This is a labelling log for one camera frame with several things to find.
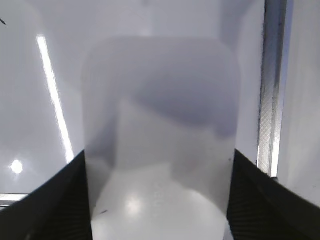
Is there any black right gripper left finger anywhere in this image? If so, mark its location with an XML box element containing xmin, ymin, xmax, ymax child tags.
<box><xmin>0</xmin><ymin>152</ymin><xmax>93</xmax><ymax>240</ymax></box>

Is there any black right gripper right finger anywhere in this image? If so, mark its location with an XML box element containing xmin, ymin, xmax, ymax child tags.
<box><xmin>227</xmin><ymin>150</ymin><xmax>320</xmax><ymax>240</ymax></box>

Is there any white whiteboard eraser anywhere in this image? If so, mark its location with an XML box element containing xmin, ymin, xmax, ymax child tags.
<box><xmin>82</xmin><ymin>36</ymin><xmax>241</xmax><ymax>240</ymax></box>

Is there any white board with aluminium frame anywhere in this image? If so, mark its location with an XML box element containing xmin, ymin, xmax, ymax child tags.
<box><xmin>0</xmin><ymin>0</ymin><xmax>277</xmax><ymax>203</ymax></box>

